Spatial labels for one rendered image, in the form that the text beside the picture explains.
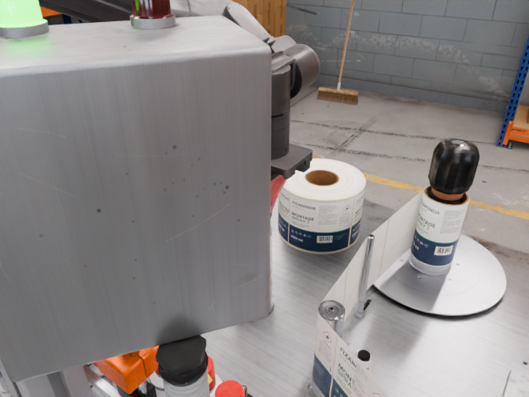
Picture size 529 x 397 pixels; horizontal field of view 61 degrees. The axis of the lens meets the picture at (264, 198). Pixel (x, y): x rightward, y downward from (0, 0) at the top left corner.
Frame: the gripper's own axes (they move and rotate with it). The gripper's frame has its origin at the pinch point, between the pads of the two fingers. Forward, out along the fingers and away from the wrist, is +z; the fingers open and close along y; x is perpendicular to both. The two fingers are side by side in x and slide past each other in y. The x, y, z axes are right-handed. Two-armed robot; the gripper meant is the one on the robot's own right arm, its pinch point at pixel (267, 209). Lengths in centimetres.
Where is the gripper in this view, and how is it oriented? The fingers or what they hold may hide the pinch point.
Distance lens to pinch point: 61.5
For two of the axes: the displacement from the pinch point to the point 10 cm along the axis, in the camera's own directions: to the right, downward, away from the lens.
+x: -5.6, 4.5, -7.0
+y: -8.3, -2.9, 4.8
